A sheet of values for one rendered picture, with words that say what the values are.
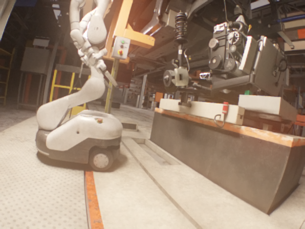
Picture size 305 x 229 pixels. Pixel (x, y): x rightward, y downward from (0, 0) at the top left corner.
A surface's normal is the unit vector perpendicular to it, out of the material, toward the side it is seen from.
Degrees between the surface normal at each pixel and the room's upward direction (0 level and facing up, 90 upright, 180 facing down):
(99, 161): 90
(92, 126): 90
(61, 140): 90
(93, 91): 90
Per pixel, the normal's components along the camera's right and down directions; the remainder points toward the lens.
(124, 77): 0.40, 0.12
